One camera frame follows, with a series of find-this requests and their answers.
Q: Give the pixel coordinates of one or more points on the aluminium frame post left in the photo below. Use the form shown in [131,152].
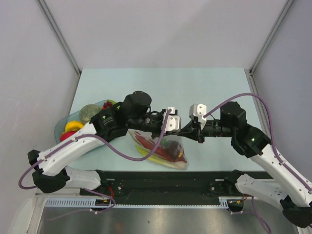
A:
[47,13]

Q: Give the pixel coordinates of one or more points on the dark red grape bunch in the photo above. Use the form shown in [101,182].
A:
[108,104]

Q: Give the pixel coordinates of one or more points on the clear zip top bag pink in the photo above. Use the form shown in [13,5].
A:
[163,148]

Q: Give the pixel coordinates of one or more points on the red plastic lobster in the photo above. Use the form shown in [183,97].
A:
[158,148]

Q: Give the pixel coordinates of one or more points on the aluminium frame post right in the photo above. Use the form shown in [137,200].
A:
[272,34]

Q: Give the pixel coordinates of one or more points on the pink dragon fruit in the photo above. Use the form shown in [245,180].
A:
[66,135]

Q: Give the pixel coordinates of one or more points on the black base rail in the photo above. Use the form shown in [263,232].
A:
[181,188]

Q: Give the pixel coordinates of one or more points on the green round melon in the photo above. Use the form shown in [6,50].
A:
[87,112]

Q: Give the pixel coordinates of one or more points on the white slotted cable duct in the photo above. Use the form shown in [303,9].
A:
[101,204]

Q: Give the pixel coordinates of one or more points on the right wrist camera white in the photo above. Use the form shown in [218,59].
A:
[198,111]

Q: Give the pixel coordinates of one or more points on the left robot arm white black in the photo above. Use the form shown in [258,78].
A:
[51,167]

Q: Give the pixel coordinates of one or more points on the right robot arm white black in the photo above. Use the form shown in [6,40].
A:
[293,197]

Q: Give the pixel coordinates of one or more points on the aluminium frame post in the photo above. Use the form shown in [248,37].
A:
[272,34]
[47,13]

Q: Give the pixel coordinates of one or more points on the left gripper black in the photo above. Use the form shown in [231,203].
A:
[156,134]

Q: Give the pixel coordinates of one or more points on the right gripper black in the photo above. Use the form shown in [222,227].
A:
[198,135]

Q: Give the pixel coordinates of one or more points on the green celery stalks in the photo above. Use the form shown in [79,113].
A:
[180,165]

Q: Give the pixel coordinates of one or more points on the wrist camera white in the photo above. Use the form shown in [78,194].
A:
[173,124]
[198,111]

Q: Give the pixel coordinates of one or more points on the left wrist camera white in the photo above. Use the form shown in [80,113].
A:
[173,124]

